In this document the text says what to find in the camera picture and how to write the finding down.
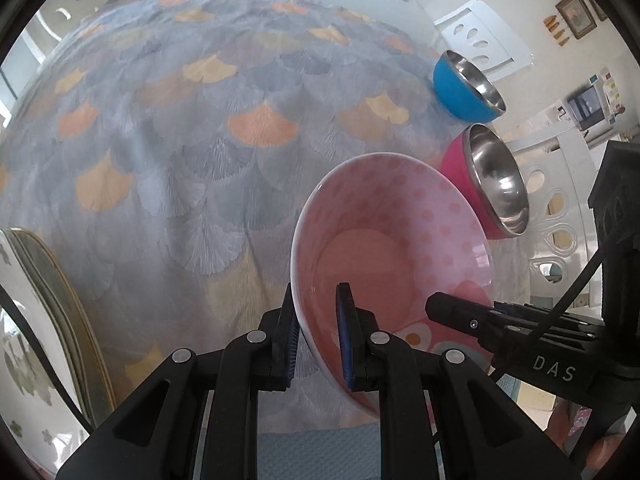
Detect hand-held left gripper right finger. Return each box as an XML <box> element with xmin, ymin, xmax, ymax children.
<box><xmin>335</xmin><ymin>282</ymin><xmax>583</xmax><ymax>480</ymax></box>

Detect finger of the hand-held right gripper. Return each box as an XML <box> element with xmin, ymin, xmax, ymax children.
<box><xmin>492</xmin><ymin>300</ymin><xmax>603</xmax><ymax>332</ymax></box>
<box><xmin>425</xmin><ymin>291</ymin><xmax>506</xmax><ymax>343</ymax></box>

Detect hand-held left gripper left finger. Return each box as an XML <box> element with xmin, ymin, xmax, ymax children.
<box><xmin>55</xmin><ymin>282</ymin><xmax>303</xmax><ymax>480</ymax></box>

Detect pink ceramic bowl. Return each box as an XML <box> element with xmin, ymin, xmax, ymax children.
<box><xmin>290</xmin><ymin>154</ymin><xmax>497</xmax><ymax>418</ymax></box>

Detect blue leaf plate gold rim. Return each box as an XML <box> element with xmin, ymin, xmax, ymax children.
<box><xmin>9</xmin><ymin>227</ymin><xmax>118</xmax><ymax>428</ymax></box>

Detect person's right forearm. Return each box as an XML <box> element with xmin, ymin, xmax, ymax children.
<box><xmin>545</xmin><ymin>400</ymin><xmax>640</xmax><ymax>480</ymax></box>

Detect white plastic chair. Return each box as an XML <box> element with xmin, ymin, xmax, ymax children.
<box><xmin>40</xmin><ymin>0</ymin><xmax>123</xmax><ymax>43</ymax></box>
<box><xmin>505</xmin><ymin>122</ymin><xmax>608</xmax><ymax>308</ymax></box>
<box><xmin>434</xmin><ymin>0</ymin><xmax>533</xmax><ymax>82</ymax></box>

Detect pink steel bowl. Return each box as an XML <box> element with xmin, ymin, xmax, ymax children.
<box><xmin>440</xmin><ymin>123</ymin><xmax>530</xmax><ymax>241</ymax></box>

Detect fan pattern tablecloth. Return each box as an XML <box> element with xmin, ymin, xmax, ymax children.
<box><xmin>0</xmin><ymin>0</ymin><xmax>531</xmax><ymax>431</ymax></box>

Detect blue steel bowl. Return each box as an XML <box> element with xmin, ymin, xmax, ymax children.
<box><xmin>432</xmin><ymin>50</ymin><xmax>507</xmax><ymax>122</ymax></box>

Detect black cable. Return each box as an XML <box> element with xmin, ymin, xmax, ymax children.
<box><xmin>0</xmin><ymin>287</ymin><xmax>93</xmax><ymax>433</ymax></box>
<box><xmin>487</xmin><ymin>240</ymin><xmax>610</xmax><ymax>378</ymax></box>

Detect small wall screen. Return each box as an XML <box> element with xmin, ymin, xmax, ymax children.
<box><xmin>566</xmin><ymin>86</ymin><xmax>607</xmax><ymax>131</ymax></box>

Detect orange wall ornaments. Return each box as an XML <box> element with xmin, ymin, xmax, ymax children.
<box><xmin>544</xmin><ymin>16</ymin><xmax>571</xmax><ymax>47</ymax></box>

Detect framed wall picture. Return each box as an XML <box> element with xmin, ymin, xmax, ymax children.
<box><xmin>555</xmin><ymin>0</ymin><xmax>599</xmax><ymax>41</ymax></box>

